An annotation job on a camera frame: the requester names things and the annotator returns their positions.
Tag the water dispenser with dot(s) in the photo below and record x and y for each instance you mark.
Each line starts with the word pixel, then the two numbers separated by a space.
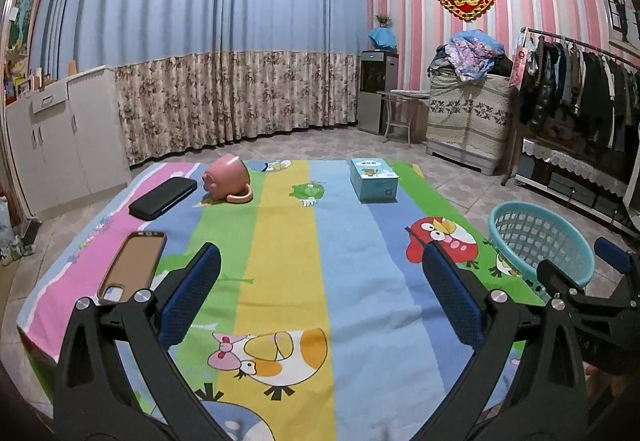
pixel 375 91

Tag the person's right hand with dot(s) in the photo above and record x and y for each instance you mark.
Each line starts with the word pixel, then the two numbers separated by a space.
pixel 592 378

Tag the blue floral curtain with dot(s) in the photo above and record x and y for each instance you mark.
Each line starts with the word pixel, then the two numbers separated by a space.
pixel 200 21

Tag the pile of clothes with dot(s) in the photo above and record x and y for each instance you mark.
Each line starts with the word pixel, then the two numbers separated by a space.
pixel 470 53

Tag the row of hanging clothes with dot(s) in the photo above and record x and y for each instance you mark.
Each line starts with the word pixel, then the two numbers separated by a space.
pixel 580 86

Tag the blue cloth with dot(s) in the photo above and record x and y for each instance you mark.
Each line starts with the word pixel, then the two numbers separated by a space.
pixel 382 38

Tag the colourful wall poster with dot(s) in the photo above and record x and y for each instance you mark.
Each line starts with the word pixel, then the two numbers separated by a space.
pixel 22 11

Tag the small table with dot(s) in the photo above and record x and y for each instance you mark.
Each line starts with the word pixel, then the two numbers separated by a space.
pixel 402 96

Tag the phone in brown case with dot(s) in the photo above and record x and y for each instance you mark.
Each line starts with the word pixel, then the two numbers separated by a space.
pixel 132 266

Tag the black phone case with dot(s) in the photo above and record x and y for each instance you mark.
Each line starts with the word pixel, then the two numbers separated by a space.
pixel 162 198

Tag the potted plant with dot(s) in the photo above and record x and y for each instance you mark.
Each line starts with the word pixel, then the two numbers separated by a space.
pixel 383 20

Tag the metal clothes rack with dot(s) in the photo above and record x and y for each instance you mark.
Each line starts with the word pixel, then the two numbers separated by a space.
pixel 570 38

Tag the cartoon printed blanket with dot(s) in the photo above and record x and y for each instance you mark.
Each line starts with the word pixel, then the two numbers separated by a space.
pixel 300 281

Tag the clear plastic bag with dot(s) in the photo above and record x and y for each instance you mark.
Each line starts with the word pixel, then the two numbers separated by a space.
pixel 12 231

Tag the window wall poster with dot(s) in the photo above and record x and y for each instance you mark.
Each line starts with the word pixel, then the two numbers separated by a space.
pixel 622 1

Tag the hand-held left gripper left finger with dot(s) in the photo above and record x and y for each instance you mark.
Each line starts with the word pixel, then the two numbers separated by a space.
pixel 192 291

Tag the teal plastic basket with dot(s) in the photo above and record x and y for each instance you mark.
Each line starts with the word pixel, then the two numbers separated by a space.
pixel 540 231

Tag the teal tissue box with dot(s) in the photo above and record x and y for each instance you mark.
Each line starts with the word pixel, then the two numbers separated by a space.
pixel 374 181

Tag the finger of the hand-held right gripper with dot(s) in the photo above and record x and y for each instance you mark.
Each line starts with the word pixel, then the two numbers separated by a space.
pixel 557 281
pixel 614 255

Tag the small framed pictures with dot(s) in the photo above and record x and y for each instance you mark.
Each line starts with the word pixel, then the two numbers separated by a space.
pixel 25 78

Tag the low shelf with lace cloth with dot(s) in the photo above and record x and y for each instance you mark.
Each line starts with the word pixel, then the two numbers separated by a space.
pixel 570 166

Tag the pink hanging bag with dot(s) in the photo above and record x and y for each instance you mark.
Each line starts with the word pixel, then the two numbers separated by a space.
pixel 519 63

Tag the pink mug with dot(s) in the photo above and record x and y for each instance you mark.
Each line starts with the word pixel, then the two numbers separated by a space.
pixel 225 176

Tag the patterned cloth covered cabinet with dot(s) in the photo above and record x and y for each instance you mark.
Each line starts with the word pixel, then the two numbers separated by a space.
pixel 470 121

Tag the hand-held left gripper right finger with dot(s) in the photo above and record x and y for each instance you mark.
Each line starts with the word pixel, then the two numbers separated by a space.
pixel 450 291

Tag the white cabinet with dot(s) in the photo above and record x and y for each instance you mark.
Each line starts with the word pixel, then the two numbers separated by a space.
pixel 70 141

